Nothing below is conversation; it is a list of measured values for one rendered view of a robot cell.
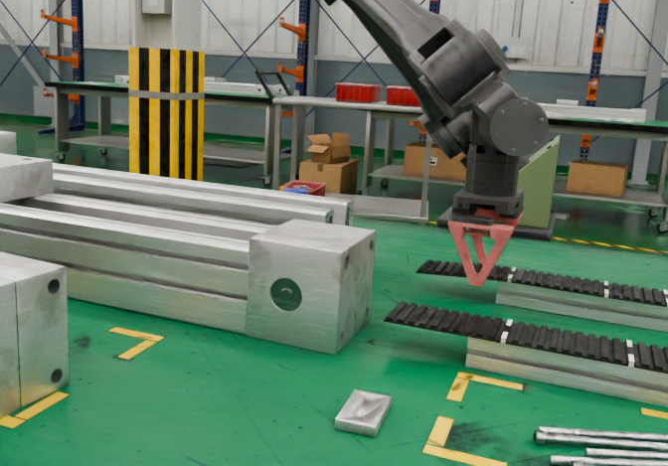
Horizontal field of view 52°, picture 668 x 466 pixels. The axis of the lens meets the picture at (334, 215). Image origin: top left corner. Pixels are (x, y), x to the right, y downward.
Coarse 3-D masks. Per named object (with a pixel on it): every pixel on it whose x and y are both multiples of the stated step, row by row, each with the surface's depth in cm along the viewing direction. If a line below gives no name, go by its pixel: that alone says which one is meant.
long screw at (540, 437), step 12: (540, 432) 47; (540, 444) 47; (576, 444) 47; (588, 444) 47; (600, 444) 47; (612, 444) 47; (624, 444) 47; (636, 444) 47; (648, 444) 47; (660, 444) 47
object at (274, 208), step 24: (72, 168) 101; (72, 192) 93; (96, 192) 91; (120, 192) 89; (144, 192) 88; (168, 192) 87; (192, 192) 87; (216, 192) 92; (240, 192) 91; (264, 192) 90; (216, 216) 85; (240, 216) 85; (264, 216) 82; (288, 216) 81; (312, 216) 80; (336, 216) 87
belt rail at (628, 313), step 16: (512, 288) 76; (528, 288) 75; (544, 288) 75; (512, 304) 76; (528, 304) 76; (544, 304) 75; (560, 304) 74; (576, 304) 74; (592, 304) 74; (608, 304) 72; (624, 304) 72; (640, 304) 71; (608, 320) 73; (624, 320) 72; (640, 320) 72; (656, 320) 71
